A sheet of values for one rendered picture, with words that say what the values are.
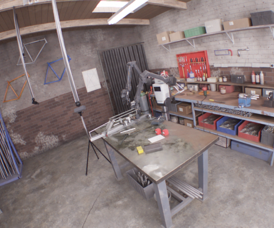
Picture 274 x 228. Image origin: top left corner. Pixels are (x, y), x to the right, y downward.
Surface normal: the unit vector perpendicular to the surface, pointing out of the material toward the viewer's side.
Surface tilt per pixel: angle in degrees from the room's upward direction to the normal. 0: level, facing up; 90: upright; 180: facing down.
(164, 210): 90
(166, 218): 90
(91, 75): 90
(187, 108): 91
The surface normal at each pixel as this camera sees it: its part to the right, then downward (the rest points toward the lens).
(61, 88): 0.51, 0.16
